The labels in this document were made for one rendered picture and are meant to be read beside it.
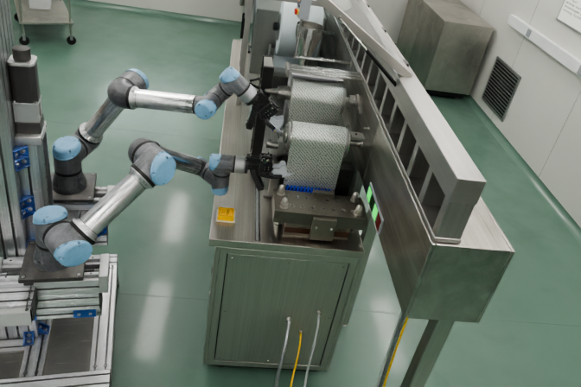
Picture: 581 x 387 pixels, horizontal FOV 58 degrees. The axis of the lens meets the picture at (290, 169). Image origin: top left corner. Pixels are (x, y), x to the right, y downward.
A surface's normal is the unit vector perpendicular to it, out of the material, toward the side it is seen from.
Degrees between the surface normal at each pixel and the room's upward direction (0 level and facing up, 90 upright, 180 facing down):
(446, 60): 90
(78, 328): 0
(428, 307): 90
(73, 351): 0
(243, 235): 0
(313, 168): 90
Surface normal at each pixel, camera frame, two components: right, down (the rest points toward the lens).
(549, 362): 0.15, -0.84
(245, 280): 0.05, 0.54
